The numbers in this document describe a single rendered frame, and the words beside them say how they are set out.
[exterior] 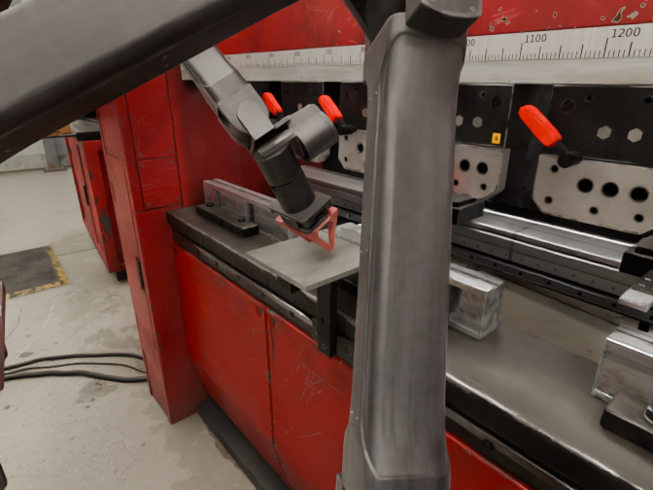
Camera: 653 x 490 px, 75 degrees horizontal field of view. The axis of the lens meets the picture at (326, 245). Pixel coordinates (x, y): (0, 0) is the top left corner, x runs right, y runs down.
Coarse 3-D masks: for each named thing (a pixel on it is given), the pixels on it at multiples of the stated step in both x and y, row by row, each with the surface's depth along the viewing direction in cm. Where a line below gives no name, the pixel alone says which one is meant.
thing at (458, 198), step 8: (456, 200) 97; (464, 200) 97; (472, 200) 99; (480, 200) 101; (456, 208) 95; (464, 208) 96; (472, 208) 98; (480, 208) 100; (456, 216) 95; (464, 216) 97; (472, 216) 99; (480, 216) 102; (456, 224) 96
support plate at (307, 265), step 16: (352, 224) 92; (288, 240) 83; (304, 240) 83; (336, 240) 83; (256, 256) 76; (272, 256) 76; (288, 256) 76; (304, 256) 76; (320, 256) 76; (336, 256) 76; (352, 256) 76; (272, 272) 72; (288, 272) 69; (304, 272) 69; (320, 272) 69; (336, 272) 69; (352, 272) 71; (304, 288) 65
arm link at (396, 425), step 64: (448, 0) 25; (384, 64) 28; (448, 64) 28; (384, 128) 27; (448, 128) 28; (384, 192) 27; (448, 192) 28; (384, 256) 26; (448, 256) 27; (384, 320) 26; (384, 384) 26; (384, 448) 25
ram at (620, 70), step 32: (320, 0) 81; (512, 0) 55; (544, 0) 52; (576, 0) 50; (608, 0) 47; (640, 0) 45; (256, 32) 99; (288, 32) 90; (320, 32) 83; (352, 32) 77; (480, 32) 59; (512, 32) 56; (352, 64) 79; (480, 64) 60; (512, 64) 57; (544, 64) 54; (576, 64) 51; (608, 64) 49; (640, 64) 47
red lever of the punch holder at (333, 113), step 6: (324, 96) 82; (324, 102) 81; (330, 102) 81; (324, 108) 81; (330, 108) 80; (336, 108) 81; (330, 114) 80; (336, 114) 80; (336, 120) 80; (342, 120) 80; (342, 126) 79; (348, 126) 79; (354, 126) 81; (342, 132) 79; (348, 132) 79
